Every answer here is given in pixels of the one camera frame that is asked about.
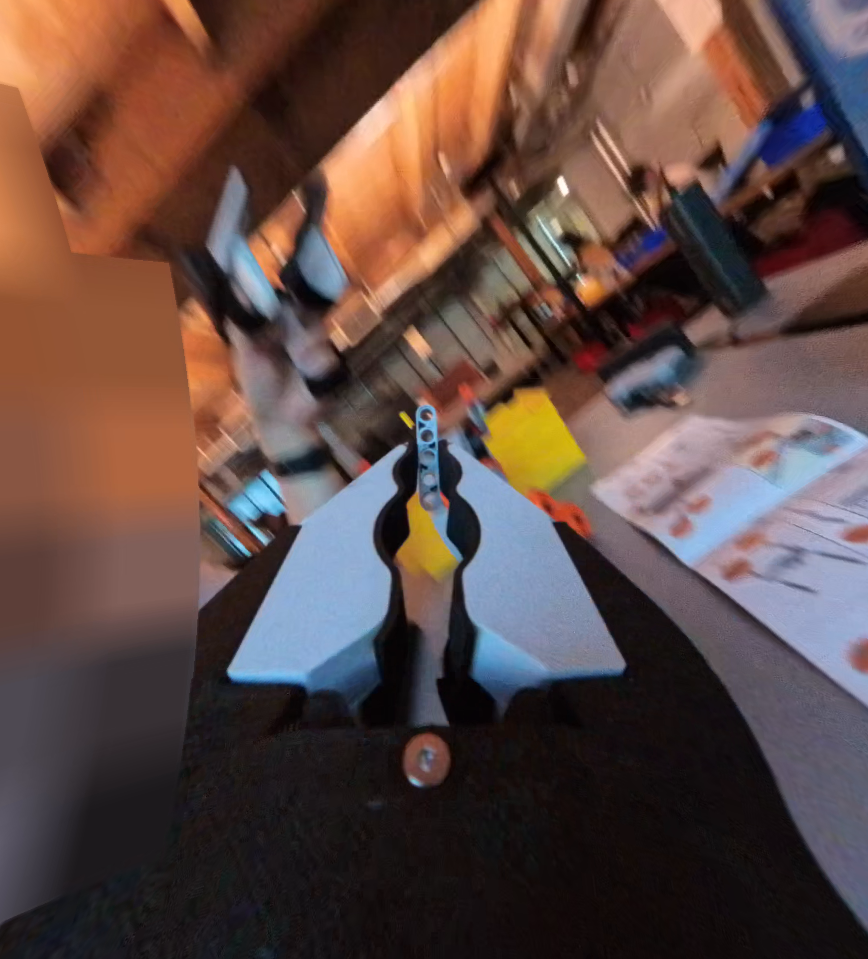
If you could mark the dark grey angled brick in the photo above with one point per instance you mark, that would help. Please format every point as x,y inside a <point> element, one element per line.
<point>428,449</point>

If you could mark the person's left hand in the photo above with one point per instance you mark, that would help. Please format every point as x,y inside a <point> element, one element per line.
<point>277,412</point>

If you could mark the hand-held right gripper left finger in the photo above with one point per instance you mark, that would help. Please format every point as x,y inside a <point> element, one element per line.
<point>314,599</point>

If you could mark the dark upright dock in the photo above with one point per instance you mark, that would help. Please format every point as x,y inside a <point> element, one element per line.
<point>711,247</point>

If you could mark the grey remote control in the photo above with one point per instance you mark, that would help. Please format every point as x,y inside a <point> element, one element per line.
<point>651,382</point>

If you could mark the grey desk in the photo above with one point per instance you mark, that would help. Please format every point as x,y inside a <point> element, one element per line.
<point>778,749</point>

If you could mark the grey orange brick robot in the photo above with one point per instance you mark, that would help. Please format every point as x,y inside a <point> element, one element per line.
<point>561,513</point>

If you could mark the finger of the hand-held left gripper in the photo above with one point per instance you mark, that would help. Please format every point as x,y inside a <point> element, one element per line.
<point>321,262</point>
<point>250,247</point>

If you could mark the yellow plastic bin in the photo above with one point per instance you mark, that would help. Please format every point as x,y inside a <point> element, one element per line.
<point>531,442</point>

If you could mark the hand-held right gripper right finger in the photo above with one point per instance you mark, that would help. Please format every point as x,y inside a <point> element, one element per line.
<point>539,599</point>

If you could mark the white instruction booklet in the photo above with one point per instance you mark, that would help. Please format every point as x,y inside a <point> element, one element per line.
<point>778,524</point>

